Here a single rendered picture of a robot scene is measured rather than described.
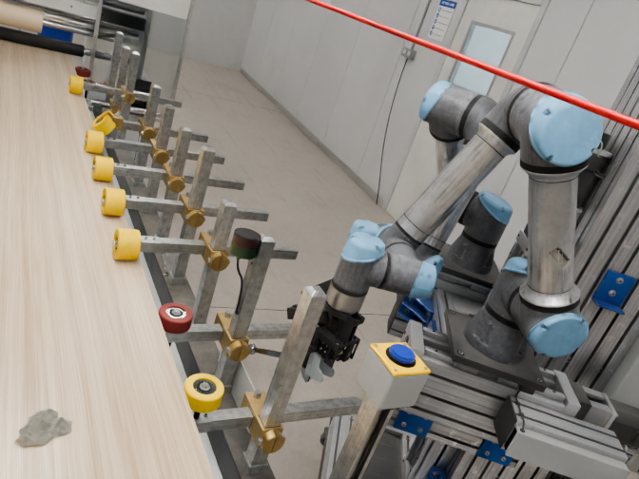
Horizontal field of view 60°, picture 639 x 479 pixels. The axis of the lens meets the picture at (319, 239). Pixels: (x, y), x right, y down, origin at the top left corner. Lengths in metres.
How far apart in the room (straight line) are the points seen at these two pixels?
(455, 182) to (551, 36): 3.26
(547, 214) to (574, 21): 3.24
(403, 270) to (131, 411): 0.56
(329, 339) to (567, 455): 0.60
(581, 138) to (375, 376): 0.53
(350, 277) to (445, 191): 0.27
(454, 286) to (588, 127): 0.91
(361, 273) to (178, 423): 0.43
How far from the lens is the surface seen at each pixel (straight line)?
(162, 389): 1.14
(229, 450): 1.34
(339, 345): 1.12
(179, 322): 1.31
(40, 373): 1.15
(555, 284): 1.17
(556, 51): 4.29
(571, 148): 1.03
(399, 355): 0.83
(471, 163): 1.16
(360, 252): 1.04
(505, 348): 1.36
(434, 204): 1.17
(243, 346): 1.35
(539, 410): 1.46
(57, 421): 1.04
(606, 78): 3.96
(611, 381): 1.71
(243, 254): 1.21
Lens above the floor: 1.66
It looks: 23 degrees down
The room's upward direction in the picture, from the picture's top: 19 degrees clockwise
